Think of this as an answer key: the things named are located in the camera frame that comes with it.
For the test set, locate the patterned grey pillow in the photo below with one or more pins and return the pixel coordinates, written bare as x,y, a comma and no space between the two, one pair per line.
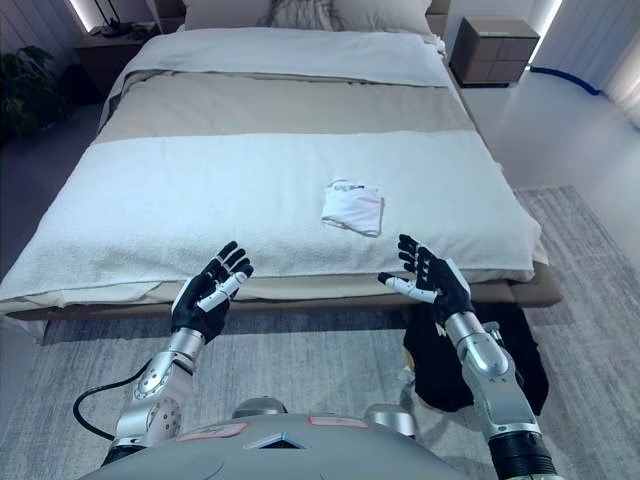
300,12

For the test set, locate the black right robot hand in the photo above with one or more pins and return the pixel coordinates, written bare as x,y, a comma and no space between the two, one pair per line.
447,290

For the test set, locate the beige bed cover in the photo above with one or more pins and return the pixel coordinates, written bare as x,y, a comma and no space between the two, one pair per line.
280,110

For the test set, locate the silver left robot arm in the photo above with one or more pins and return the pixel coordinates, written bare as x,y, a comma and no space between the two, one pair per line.
155,380

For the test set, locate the dark low nightstand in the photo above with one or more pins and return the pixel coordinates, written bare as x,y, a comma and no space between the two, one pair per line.
105,60

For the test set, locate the brown headboard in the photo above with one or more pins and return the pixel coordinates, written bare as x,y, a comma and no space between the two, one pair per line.
440,22

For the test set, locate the silver right robot leg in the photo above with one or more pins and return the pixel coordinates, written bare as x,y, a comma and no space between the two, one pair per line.
390,420

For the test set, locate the green potted plant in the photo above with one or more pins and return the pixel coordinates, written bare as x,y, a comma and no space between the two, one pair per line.
30,90

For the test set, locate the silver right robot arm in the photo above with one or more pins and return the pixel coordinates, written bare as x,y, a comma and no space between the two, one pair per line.
490,365

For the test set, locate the silver robot leg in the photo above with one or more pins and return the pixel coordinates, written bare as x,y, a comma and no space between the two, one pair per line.
260,407
390,420

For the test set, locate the black garment on floor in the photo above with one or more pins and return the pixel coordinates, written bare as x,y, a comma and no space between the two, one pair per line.
435,360

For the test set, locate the white folded duvet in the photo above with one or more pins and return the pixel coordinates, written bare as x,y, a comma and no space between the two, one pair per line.
280,55

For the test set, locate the silver left robot leg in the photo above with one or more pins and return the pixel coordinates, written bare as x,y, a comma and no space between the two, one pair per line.
260,407

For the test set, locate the plain white pillow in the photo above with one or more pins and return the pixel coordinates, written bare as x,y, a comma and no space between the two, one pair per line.
385,15
225,12

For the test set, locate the grey rug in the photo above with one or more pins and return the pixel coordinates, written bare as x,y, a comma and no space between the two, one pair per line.
310,360

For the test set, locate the white terry blanket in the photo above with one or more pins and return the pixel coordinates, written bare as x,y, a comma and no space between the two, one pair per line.
200,210

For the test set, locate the brown cube nightstand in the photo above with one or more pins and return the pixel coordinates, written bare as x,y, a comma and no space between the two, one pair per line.
495,50

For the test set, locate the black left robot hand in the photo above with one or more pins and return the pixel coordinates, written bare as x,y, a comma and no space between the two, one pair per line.
192,310

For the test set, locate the white wall light strip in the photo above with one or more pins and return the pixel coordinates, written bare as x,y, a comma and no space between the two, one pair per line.
545,30
80,15

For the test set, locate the black table lamp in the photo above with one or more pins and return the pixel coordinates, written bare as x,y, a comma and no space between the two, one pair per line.
130,34

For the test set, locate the brown bed frame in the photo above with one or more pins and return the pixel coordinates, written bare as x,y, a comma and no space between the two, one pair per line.
547,292

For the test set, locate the grey robot torso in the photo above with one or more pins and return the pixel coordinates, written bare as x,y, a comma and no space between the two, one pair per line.
300,455

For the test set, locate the white garment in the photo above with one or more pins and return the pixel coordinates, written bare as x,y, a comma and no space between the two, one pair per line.
350,210

